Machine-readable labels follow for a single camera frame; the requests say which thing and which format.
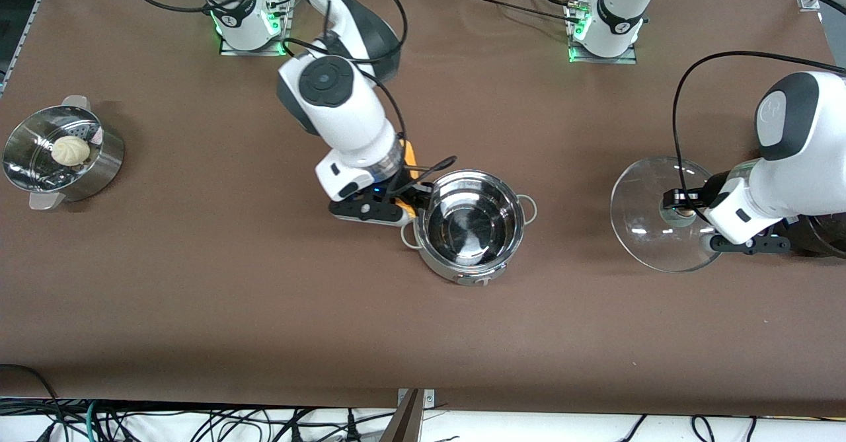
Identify yellow corn cob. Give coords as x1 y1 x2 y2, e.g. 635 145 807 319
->
395 139 422 220

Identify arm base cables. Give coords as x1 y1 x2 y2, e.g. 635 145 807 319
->
261 0 295 23
456 0 596 25

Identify dark metal strut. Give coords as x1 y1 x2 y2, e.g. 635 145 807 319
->
378 389 424 442

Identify steel steamer pot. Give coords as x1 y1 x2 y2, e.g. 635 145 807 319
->
3 95 126 211

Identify steel pot with handles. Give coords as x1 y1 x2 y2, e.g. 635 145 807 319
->
401 168 538 288

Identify round glass pot lid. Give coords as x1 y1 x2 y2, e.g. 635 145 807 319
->
609 156 729 274

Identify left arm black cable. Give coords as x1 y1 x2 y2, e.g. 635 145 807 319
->
672 50 846 197

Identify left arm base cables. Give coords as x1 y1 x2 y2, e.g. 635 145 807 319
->
456 0 596 25

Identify brown table cover sheet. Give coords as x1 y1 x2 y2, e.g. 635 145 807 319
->
0 0 846 418

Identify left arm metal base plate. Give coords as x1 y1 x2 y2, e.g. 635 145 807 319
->
566 3 639 65

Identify teal cable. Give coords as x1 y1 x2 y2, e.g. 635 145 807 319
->
83 399 101 442

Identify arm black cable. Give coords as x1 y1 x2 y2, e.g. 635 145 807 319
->
672 50 846 197
118 0 424 195

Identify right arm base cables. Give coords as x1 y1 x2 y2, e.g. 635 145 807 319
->
261 0 295 23

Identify small metal edge bracket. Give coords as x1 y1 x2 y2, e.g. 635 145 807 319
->
397 388 436 408

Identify white steamed bun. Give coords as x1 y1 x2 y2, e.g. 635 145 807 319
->
51 135 91 167

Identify black round appliance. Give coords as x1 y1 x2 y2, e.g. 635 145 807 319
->
785 212 846 260

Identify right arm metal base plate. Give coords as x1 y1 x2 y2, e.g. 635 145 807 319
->
218 0 292 57

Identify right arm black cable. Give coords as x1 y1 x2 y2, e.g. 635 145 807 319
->
118 0 424 195

